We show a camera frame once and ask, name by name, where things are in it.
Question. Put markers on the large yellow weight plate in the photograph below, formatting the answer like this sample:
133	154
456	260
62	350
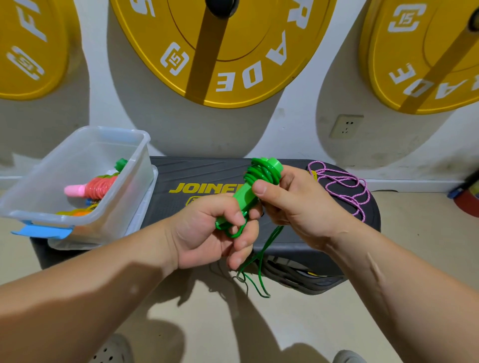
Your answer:
262	60

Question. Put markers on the white wall socket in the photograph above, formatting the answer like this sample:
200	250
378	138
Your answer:
346	126

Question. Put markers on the red fire extinguisher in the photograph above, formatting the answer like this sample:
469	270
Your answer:
466	196

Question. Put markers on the person's left grey shoe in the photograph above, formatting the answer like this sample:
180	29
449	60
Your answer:
112	350

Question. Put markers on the translucent plastic lid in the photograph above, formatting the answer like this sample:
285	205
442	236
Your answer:
150	202

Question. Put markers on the clear plastic storage bin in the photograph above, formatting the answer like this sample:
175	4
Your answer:
52	176

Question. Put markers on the black plate peg cap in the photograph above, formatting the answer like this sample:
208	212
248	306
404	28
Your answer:
222	6

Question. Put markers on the person's left hand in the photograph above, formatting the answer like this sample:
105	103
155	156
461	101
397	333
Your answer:
198	235

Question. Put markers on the person's left forearm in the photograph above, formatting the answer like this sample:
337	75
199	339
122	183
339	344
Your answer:
75	307

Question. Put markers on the black aerobic step platform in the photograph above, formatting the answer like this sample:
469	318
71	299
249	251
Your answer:
168	176

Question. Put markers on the person's right forearm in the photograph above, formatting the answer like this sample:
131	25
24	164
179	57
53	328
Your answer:
415	299

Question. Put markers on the blue plastic piece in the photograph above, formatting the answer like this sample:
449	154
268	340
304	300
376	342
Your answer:
41	231

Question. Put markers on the person's right hand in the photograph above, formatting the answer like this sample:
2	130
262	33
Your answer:
311	206

